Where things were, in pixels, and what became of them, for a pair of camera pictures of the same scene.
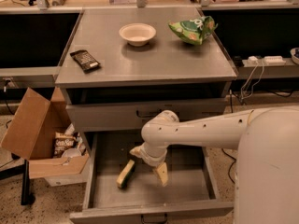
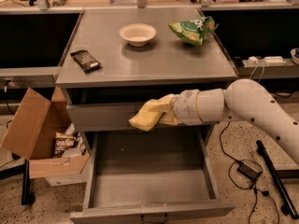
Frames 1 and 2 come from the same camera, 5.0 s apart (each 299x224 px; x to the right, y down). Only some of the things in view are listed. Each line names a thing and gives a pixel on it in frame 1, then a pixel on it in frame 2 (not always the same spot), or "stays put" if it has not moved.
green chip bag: (195, 30) stays put
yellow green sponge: (123, 177) to (146, 119)
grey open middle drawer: (191, 196) stays put
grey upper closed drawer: (132, 117) stays put
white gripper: (151, 160) to (186, 106)
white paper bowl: (137, 34) stays put
